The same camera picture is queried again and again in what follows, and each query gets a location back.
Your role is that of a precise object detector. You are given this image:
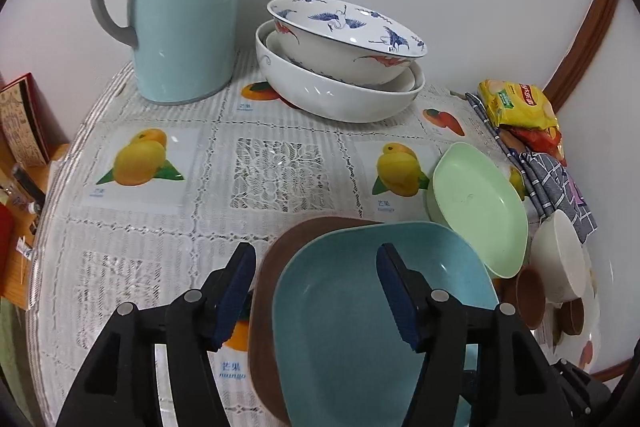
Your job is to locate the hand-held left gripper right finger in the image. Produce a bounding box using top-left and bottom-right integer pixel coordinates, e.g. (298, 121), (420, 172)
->
(376, 243), (576, 427)

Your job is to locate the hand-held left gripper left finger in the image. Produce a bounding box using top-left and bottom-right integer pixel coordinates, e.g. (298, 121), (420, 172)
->
(55, 242), (257, 427)

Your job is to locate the brown plate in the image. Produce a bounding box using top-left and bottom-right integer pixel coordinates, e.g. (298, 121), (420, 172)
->
(248, 216), (386, 427)

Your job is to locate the light blue plate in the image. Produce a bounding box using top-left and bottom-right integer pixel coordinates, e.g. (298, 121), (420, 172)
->
(271, 221), (500, 427)

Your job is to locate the small brown bowl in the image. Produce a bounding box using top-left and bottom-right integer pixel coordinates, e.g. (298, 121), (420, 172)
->
(515, 266), (547, 327)
(557, 299), (586, 336)

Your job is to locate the light green plate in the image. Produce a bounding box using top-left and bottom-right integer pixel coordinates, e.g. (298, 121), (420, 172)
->
(426, 142), (529, 279)

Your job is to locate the plain white bowl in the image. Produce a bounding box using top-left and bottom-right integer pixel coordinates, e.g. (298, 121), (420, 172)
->
(530, 209), (592, 303)

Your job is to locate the fruit print lace tablecloth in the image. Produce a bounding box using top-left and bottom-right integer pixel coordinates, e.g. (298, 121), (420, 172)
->
(27, 52), (601, 427)

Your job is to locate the grey checked cloth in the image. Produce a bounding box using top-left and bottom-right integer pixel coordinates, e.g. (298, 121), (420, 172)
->
(465, 92), (598, 243)

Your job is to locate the brown paper packet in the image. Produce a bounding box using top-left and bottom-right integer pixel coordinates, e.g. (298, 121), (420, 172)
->
(497, 127), (523, 155)

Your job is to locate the large white bowl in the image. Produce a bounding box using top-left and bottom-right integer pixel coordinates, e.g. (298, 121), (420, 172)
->
(255, 20), (426, 124)

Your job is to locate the red snack packet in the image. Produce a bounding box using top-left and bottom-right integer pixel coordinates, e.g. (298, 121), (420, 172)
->
(500, 124), (568, 166)

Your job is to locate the wooden side cabinet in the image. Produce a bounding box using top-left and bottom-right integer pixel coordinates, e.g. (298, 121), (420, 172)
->
(0, 142), (71, 310)

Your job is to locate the yellow snack packet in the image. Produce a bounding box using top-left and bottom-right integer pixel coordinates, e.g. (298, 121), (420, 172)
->
(476, 79), (558, 131)

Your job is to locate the black tool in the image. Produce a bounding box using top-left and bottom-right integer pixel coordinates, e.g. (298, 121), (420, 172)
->
(11, 163), (47, 214)

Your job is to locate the bright red packet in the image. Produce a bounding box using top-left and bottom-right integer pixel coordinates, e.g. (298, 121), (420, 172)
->
(0, 204), (16, 258)

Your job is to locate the dark red box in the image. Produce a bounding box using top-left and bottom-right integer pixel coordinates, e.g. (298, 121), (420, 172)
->
(0, 73), (71, 168)

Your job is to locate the blue crane print bowl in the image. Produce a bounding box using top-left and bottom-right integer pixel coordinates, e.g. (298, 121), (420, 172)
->
(266, 0), (429, 86)

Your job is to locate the light blue thermos jug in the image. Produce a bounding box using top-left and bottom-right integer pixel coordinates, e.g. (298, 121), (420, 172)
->
(90, 0), (238, 105)

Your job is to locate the brown wooden door frame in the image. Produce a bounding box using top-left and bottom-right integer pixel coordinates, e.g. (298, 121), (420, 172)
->
(542, 0), (623, 110)

